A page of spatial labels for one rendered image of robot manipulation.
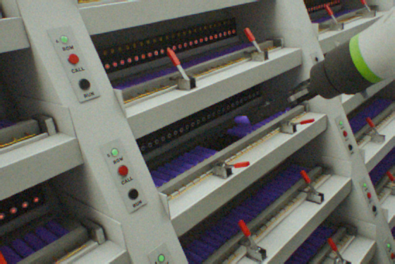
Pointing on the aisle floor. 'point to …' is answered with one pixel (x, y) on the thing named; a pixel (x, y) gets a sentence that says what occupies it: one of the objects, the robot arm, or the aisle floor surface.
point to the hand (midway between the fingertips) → (263, 113)
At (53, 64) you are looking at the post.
